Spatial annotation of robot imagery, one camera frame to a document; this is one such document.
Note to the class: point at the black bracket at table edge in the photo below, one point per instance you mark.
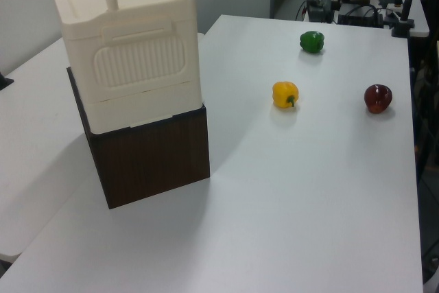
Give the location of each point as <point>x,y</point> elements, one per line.
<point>5,82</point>

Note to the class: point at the round black yellow button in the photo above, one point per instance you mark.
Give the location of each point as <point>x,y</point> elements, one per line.
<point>398,1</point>

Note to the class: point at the flat black device box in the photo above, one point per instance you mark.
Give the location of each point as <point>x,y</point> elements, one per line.
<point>360,16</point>

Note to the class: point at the green bell pepper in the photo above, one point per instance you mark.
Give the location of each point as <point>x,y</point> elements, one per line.
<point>311,42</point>

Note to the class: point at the yellow bell pepper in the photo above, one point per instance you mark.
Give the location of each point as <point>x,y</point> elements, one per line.
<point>284,94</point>

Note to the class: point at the dark wood grain box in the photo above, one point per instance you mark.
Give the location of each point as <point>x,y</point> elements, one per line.
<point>151,162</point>

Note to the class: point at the dark red apple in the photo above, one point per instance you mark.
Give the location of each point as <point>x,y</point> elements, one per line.
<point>378,99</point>

